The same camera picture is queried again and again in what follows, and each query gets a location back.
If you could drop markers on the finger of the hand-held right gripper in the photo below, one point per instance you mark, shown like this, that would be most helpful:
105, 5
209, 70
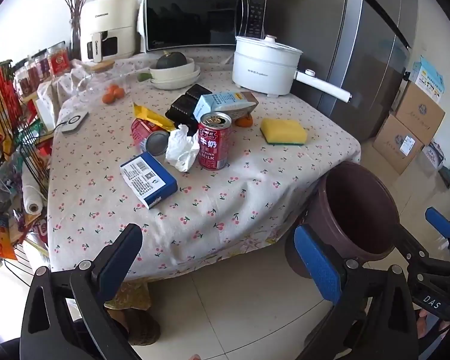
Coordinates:
412, 247
438, 219

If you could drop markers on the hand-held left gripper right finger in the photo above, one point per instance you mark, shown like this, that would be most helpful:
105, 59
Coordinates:
318, 266

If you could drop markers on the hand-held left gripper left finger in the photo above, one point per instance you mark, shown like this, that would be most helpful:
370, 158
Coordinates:
116, 266

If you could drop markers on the brown trash bin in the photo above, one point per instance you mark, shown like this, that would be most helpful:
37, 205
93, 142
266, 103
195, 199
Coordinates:
360, 210

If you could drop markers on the blue white cardboard box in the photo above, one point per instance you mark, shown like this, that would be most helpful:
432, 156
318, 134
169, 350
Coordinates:
146, 180

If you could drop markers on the yellow wrapper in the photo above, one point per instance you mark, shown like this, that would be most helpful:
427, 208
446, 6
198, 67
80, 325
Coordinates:
148, 114

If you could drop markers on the orange peel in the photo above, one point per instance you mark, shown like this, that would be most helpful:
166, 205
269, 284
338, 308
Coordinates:
244, 121

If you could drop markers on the black plastic tray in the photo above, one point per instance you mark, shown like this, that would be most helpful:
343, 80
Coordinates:
183, 107

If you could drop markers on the light blue milk carton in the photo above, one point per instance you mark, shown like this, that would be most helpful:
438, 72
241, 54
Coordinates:
221, 103

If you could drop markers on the person's right hand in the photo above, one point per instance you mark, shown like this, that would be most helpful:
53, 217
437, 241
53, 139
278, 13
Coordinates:
422, 324

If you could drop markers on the yellow floral cloth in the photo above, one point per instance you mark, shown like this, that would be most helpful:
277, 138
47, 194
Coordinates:
131, 292

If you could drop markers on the grey dustpan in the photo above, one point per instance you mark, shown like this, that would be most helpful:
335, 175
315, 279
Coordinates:
447, 176

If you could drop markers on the small printed box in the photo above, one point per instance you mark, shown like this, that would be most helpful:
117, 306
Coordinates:
433, 155

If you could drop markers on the brown slipper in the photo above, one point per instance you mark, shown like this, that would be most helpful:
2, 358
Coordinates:
142, 326

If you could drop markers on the brown cardboard box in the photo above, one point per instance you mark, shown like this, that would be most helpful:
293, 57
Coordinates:
393, 146
420, 112

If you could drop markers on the white paper roll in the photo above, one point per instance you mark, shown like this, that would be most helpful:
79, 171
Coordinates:
32, 195

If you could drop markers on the cherry print tablecloth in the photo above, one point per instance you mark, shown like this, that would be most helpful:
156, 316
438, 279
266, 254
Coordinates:
247, 180

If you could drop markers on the crushed red drink can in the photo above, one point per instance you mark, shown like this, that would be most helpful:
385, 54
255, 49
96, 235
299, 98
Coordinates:
144, 135

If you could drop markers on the yellow sponge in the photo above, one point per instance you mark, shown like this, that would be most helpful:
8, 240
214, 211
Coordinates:
283, 129

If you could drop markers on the blue white carton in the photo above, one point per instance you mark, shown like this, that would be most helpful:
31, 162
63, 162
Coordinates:
429, 77

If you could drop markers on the white flat device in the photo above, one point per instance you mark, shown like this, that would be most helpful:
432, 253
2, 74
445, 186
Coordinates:
75, 122

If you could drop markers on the green vegetable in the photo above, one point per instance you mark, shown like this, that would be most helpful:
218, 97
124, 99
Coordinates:
143, 77

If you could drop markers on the stacked white bowls with squash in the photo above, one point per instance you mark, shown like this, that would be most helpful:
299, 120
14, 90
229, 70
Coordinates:
176, 84

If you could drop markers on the grey refrigerator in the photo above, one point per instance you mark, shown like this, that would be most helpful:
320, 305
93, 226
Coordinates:
341, 45

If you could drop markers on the white bowl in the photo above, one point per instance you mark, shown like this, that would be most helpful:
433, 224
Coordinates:
172, 74

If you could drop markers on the red snack packets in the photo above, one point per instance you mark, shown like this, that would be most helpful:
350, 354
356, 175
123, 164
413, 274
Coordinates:
2, 101

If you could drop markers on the wooden board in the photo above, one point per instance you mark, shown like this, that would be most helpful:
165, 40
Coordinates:
99, 65

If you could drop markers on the white electric pot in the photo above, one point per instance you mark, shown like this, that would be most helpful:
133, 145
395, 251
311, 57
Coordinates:
262, 67

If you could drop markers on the red label glass jar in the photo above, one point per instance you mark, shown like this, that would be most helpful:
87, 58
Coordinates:
59, 62

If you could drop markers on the green squash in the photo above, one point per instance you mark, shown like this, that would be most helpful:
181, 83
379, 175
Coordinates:
170, 60

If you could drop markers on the vase with dry branches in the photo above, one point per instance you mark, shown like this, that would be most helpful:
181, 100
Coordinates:
76, 41

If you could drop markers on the white air fryer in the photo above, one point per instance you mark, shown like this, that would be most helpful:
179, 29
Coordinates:
108, 22

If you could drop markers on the black microwave oven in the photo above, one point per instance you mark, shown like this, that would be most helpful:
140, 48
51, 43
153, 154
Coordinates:
195, 18

